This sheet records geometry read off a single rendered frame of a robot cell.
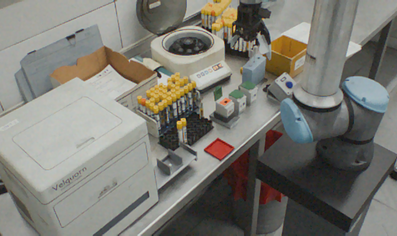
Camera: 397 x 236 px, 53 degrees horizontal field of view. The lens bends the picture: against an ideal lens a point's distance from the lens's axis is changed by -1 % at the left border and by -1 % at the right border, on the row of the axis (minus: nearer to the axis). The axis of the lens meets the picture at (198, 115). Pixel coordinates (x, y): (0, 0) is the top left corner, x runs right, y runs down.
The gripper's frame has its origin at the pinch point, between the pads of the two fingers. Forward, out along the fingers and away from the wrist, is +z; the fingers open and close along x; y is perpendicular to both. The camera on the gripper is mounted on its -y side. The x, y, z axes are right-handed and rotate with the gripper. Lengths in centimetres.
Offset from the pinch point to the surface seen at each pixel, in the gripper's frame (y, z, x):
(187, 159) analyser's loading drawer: 44.5, 11.1, 5.2
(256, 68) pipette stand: -0.8, 6.2, 2.0
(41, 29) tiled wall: 41, -12, -56
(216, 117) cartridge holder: 22.0, 13.5, 0.1
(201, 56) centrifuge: 5.8, 3.8, -16.8
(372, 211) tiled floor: -47, 103, 52
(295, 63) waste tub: -15.0, 8.7, 10.7
